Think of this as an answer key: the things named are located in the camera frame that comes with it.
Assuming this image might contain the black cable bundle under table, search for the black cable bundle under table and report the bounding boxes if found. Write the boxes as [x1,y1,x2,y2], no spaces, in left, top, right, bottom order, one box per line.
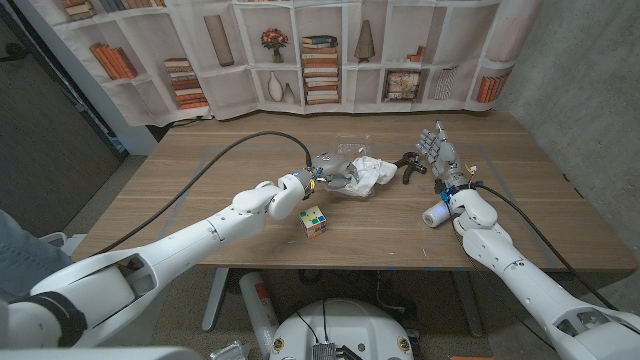
[298,269,419,321]

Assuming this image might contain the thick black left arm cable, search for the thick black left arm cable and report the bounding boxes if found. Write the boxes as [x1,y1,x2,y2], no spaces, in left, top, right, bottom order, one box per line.
[89,130,314,257]

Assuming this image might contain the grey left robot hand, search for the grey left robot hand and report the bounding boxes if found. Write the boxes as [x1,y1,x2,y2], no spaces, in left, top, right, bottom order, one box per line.
[308,152,360,191]

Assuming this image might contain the printed bookshelf backdrop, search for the printed bookshelf backdrop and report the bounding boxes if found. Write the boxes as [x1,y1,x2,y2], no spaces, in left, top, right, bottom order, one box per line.
[29,0,544,127]

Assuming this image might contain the white napkin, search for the white napkin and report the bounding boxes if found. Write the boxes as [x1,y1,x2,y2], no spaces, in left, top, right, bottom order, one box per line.
[339,155,399,198]

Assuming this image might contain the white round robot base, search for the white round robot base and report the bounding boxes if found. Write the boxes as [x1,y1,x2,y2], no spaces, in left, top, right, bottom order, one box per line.
[269,298,415,360]

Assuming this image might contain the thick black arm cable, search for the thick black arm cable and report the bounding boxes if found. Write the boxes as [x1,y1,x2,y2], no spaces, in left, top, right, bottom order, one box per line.
[89,130,314,257]
[472,182,621,312]

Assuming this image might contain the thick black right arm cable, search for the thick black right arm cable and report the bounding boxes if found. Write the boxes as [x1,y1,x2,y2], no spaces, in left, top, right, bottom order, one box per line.
[472,182,621,312]

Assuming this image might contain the colorful puzzle cube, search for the colorful puzzle cube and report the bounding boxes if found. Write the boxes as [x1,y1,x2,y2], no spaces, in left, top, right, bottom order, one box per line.
[298,204,329,240]

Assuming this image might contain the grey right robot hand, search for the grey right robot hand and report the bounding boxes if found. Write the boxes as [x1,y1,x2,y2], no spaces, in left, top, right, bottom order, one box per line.
[415,119,474,194]

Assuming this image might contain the white wrapped paper roll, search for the white wrapped paper roll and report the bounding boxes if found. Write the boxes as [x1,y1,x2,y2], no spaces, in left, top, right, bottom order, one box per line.
[421,199,454,229]

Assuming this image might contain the clear plastic clamshell container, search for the clear plastic clamshell container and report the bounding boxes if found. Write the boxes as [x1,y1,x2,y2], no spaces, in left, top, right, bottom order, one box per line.
[324,132,377,200]

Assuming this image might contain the grey table leg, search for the grey table leg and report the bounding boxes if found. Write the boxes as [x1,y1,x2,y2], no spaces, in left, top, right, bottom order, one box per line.
[201,268,230,333]
[451,269,485,339]

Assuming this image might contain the white roll with orange label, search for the white roll with orange label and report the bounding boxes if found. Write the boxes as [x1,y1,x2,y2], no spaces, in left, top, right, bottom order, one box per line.
[238,271,280,359]

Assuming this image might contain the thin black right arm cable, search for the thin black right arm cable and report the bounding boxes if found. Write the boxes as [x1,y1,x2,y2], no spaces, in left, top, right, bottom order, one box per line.
[447,204,559,351]

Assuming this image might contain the black hand grip tool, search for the black hand grip tool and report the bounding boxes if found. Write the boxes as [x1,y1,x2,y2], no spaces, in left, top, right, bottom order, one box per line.
[392,151,429,186]

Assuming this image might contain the grey metal finned part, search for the grey metal finned part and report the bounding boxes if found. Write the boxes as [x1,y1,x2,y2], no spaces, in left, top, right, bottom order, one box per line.
[209,341,250,360]

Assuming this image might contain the black door handle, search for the black door handle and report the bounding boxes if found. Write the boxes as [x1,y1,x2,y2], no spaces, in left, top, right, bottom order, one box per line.
[0,42,29,64]

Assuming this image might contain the dark grey door panel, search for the dark grey door panel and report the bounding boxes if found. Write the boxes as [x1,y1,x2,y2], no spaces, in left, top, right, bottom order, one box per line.
[0,9,126,239]

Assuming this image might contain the person's blue jeans leg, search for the person's blue jeans leg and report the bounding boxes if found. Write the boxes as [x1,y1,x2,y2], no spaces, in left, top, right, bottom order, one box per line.
[0,209,76,304]

